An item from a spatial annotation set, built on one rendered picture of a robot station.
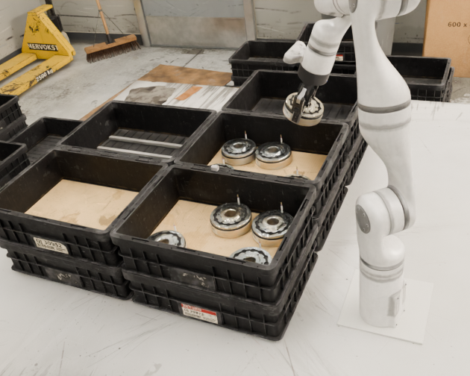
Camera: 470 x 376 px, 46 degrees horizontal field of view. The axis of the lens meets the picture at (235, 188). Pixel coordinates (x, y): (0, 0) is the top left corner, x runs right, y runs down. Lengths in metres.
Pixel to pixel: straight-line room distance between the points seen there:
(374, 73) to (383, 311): 0.53
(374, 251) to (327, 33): 0.49
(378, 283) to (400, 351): 0.16
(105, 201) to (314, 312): 0.64
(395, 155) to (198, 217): 0.58
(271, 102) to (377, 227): 0.93
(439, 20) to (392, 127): 3.00
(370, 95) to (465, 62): 3.03
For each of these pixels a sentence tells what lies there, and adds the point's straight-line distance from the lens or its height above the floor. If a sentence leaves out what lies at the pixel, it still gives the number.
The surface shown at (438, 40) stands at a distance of 3.99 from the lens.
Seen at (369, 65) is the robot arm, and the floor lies 1.30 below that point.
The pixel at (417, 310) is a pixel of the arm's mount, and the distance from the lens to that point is 1.33.
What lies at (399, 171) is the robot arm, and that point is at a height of 1.09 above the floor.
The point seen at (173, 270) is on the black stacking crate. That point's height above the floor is 0.86.
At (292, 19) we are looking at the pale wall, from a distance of 4.44.
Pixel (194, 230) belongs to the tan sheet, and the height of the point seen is 0.83.
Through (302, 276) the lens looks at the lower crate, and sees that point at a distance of 1.35.
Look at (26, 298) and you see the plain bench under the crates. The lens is 1.55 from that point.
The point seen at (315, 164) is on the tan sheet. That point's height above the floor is 0.83.
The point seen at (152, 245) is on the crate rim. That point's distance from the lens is 1.20.
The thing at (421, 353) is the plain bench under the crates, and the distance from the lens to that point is 1.26.
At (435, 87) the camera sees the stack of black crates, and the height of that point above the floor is 0.58.
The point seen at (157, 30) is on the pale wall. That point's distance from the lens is 4.97.
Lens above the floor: 1.69
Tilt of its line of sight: 35 degrees down
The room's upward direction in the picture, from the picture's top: 9 degrees counter-clockwise
